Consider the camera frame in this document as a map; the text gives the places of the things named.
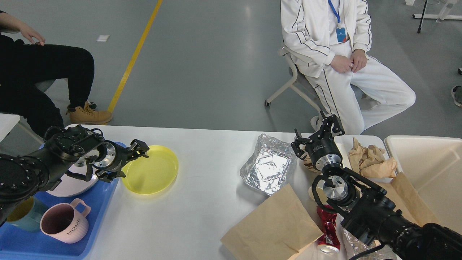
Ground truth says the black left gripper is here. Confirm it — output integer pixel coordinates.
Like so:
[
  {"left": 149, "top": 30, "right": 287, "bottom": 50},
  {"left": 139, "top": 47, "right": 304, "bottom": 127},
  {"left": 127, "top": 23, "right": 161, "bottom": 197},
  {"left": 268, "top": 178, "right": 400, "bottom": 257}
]
[{"left": 93, "top": 139, "right": 150, "bottom": 183}]

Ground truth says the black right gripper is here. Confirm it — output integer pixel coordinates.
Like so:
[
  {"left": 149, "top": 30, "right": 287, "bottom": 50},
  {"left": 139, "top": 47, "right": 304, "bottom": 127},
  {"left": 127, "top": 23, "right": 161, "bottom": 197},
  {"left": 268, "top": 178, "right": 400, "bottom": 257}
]
[{"left": 291, "top": 111, "right": 345, "bottom": 171}]

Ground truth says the yellow plate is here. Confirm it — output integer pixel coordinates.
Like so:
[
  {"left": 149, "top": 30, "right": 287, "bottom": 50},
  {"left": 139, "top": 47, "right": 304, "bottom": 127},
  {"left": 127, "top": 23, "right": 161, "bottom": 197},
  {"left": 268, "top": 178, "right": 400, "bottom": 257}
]
[{"left": 122, "top": 145, "right": 179, "bottom": 195}]

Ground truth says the pink ribbed mug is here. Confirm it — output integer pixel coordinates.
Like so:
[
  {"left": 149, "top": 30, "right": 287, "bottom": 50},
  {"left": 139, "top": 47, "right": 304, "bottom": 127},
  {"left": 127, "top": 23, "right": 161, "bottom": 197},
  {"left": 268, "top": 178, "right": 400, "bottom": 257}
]
[{"left": 40, "top": 199, "right": 91, "bottom": 244}]

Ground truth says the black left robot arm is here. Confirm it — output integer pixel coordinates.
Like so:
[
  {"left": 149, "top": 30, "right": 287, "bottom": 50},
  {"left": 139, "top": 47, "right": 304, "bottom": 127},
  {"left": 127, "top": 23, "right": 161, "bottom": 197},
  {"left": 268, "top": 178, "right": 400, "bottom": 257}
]
[{"left": 0, "top": 125, "right": 149, "bottom": 224}]

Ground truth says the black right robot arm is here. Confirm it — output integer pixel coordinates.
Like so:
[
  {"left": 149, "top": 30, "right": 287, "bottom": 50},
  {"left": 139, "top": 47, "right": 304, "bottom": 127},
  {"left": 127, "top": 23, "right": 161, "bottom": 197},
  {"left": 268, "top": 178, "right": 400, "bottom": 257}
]
[{"left": 291, "top": 112, "right": 462, "bottom": 260}]

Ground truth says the aluminium foil tray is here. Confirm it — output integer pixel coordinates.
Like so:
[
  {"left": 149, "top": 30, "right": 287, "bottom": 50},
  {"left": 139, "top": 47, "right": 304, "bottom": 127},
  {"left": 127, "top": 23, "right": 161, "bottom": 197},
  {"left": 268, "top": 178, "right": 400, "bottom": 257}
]
[{"left": 240, "top": 134, "right": 297, "bottom": 196}]

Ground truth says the crumpled brown paper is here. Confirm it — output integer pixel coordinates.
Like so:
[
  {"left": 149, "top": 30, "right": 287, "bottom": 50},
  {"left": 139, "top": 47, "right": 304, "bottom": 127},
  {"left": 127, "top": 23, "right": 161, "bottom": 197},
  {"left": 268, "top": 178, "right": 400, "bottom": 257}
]
[{"left": 348, "top": 138, "right": 397, "bottom": 179}]

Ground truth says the white office chair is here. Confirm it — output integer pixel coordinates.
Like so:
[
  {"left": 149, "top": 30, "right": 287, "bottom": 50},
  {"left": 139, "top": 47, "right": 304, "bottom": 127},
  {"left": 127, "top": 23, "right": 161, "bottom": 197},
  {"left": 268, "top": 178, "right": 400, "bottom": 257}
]
[{"left": 264, "top": 45, "right": 327, "bottom": 115}]

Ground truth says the pink plate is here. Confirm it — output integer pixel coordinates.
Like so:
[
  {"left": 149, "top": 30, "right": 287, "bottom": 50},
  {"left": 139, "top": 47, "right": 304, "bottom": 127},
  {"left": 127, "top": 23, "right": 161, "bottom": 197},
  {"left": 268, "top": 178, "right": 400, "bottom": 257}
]
[{"left": 46, "top": 174, "right": 98, "bottom": 197}]

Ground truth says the person in white tracksuit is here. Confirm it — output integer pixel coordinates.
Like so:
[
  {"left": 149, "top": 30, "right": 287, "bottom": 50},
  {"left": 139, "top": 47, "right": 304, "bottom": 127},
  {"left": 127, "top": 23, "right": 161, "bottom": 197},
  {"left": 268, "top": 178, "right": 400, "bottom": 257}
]
[{"left": 280, "top": 0, "right": 416, "bottom": 135}]

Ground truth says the brown paper sheet right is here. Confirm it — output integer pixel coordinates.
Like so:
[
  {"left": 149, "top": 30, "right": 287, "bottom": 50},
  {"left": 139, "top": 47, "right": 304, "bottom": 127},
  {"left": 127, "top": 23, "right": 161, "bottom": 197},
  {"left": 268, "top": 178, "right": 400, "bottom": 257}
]
[{"left": 376, "top": 172, "right": 440, "bottom": 227}]

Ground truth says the flat brown paper bag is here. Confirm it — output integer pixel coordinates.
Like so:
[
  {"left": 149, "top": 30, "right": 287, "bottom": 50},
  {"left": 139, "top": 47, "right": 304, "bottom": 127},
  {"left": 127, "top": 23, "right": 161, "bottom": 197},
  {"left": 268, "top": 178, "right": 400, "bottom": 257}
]
[{"left": 221, "top": 184, "right": 322, "bottom": 260}]

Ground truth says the crushed red soda can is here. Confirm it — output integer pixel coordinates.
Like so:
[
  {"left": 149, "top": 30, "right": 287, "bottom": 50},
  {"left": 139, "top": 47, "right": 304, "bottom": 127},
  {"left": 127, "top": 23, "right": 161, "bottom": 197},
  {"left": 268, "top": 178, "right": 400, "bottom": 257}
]
[{"left": 317, "top": 206, "right": 341, "bottom": 255}]

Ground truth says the teal mug yellow inside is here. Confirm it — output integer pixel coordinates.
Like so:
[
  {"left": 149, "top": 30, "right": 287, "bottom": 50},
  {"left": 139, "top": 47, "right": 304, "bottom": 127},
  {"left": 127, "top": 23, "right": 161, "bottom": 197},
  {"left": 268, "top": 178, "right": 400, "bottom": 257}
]
[{"left": 6, "top": 196, "right": 49, "bottom": 232}]

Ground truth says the cream plastic bin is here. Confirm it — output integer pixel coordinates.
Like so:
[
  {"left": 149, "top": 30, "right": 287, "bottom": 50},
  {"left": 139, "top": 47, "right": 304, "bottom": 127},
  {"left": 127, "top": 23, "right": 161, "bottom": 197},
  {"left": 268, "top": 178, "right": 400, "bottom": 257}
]
[{"left": 385, "top": 135, "right": 462, "bottom": 233}]

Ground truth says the white side table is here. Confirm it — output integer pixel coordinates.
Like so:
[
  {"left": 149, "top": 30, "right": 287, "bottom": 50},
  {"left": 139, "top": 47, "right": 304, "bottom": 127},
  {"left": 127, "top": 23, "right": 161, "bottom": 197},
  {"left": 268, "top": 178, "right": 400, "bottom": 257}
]
[{"left": 0, "top": 113, "right": 20, "bottom": 142}]

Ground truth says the blue plastic tray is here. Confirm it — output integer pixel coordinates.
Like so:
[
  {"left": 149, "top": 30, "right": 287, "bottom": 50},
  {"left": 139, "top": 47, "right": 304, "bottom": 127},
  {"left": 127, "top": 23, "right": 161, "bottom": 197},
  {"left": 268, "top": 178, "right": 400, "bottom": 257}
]
[{"left": 0, "top": 179, "right": 119, "bottom": 260}]

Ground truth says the person in black trousers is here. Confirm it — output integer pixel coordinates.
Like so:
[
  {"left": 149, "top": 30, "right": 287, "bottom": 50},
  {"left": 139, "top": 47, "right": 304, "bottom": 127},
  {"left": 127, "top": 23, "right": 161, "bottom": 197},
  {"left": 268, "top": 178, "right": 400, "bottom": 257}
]
[{"left": 0, "top": 11, "right": 113, "bottom": 139}]

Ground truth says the white stand base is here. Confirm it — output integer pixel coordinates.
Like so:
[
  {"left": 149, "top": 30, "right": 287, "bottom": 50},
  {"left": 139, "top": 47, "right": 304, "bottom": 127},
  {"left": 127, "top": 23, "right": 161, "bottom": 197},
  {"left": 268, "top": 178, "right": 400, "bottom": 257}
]
[{"left": 413, "top": 0, "right": 462, "bottom": 34}]

